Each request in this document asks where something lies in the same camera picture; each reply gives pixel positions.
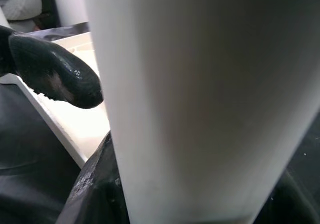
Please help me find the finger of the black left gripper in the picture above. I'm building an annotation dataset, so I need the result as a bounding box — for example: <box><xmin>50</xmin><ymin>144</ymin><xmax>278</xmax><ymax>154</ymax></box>
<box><xmin>8</xmin><ymin>32</ymin><xmax>105</xmax><ymax>110</ymax></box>

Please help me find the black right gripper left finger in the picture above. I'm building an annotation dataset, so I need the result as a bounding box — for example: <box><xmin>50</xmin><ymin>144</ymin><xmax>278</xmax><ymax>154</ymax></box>
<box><xmin>56</xmin><ymin>130</ymin><xmax>131</xmax><ymax>224</ymax></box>

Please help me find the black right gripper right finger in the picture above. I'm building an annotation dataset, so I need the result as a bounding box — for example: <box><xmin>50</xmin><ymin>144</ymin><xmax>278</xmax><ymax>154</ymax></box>
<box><xmin>254</xmin><ymin>171</ymin><xmax>320</xmax><ymax>224</ymax></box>

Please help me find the white plastic table top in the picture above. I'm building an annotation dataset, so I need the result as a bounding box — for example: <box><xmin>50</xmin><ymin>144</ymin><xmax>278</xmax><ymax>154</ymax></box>
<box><xmin>0</xmin><ymin>30</ymin><xmax>113</xmax><ymax>169</ymax></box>

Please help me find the grey mesh fabric object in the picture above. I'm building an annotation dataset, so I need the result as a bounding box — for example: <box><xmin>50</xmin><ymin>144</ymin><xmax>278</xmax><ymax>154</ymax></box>
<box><xmin>0</xmin><ymin>0</ymin><xmax>43</xmax><ymax>22</ymax></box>

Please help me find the black cloth table cover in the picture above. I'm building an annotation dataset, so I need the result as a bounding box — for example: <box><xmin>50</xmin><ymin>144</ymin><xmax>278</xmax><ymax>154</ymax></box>
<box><xmin>0</xmin><ymin>21</ymin><xmax>320</xmax><ymax>224</ymax></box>

